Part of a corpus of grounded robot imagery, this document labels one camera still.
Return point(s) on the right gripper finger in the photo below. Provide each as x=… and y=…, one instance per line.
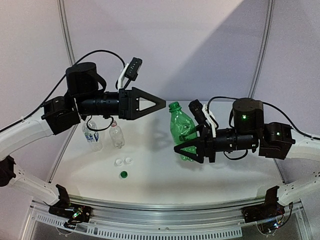
x=192, y=149
x=188, y=132

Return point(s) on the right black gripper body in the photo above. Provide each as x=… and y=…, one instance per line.
x=209, y=151

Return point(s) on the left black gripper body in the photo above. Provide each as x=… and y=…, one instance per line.
x=124, y=104

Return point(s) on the green plastic bottle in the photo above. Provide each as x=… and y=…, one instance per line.
x=177, y=117

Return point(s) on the crushed clear bottle red label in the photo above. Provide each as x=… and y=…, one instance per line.
x=116, y=135

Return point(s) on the clear labelled water bottle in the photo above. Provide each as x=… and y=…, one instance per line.
x=92, y=137

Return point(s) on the white bottle cap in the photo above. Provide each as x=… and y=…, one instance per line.
x=118, y=162
x=128, y=160

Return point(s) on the green bottle cap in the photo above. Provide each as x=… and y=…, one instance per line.
x=123, y=174

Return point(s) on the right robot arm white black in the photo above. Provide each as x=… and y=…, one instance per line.
x=247, y=131

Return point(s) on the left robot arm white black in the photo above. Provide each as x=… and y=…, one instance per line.
x=86, y=96

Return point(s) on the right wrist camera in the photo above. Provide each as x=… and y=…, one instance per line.
x=203, y=116

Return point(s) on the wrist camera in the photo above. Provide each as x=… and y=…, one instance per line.
x=203, y=116
x=129, y=73

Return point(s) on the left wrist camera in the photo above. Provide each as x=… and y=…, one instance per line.
x=129, y=73

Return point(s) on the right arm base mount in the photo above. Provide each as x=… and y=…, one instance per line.
x=269, y=216

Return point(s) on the left aluminium wall post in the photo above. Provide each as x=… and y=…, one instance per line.
x=65, y=31

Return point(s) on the aluminium wall post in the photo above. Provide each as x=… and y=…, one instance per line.
x=65, y=31
x=263, y=48

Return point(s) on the aluminium front rail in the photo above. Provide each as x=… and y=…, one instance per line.
x=111, y=220

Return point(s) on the right aluminium wall post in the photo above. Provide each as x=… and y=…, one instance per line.
x=263, y=48

